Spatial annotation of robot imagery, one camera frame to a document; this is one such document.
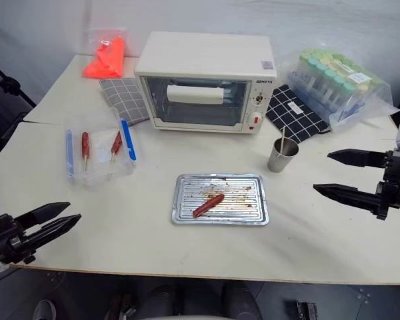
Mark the grey checked cloth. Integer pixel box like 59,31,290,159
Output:
97,77,151,127

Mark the metal cup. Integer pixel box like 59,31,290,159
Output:
267,137,301,173

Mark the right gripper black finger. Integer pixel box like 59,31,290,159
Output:
313,183,379,215
327,149,387,169

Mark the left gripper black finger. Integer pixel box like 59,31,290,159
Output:
29,214,83,250
15,201,71,231

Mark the orange item in plastic bag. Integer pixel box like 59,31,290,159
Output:
82,27,128,80

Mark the small black floor object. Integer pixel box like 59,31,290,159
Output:
295,300,319,320

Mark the cream toaster oven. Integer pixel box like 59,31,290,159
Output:
134,31,278,135

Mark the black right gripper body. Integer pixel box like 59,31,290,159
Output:
375,149,400,221

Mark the bare wooden skewer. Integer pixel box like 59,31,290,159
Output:
279,125,287,158

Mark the black checked cloth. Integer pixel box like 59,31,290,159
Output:
265,84,331,145

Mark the loose red sausage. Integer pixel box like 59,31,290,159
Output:
192,193,225,219

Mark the clear box with blue latches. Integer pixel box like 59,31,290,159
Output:
64,107,138,191

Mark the bag of colour-capped tubes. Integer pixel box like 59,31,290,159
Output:
287,47,395,133

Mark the ribbed metal baking tray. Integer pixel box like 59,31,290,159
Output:
170,173,270,225

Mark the grey shoe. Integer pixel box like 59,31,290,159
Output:
32,299,58,320

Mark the black stand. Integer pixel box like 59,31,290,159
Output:
0,55,38,141

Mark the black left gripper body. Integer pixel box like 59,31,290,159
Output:
0,215,38,266

